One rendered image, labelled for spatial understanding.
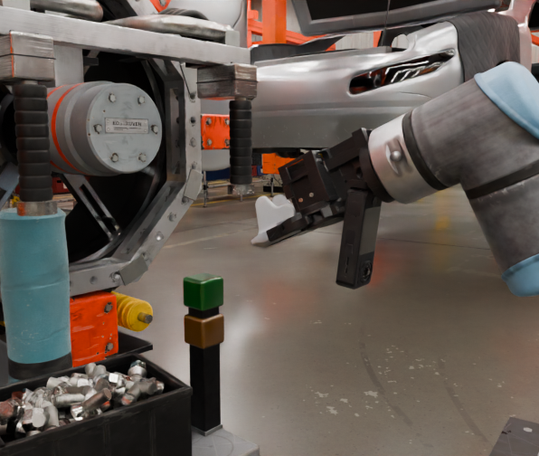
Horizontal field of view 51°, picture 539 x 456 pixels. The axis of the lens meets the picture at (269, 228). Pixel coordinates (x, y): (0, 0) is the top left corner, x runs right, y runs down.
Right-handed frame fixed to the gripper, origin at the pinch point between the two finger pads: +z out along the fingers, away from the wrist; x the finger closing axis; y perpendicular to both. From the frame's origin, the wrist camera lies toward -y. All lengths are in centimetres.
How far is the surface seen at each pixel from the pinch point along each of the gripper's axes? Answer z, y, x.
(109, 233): 42.5, 15.3, -10.5
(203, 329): 7.5, -7.8, 7.6
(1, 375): 66, -3, 5
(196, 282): 5.8, -2.0, 7.8
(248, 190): 8.0, 10.3, -11.5
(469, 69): 30, 77, -268
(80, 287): 36.8, 5.5, 3.0
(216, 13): 44, 78, -73
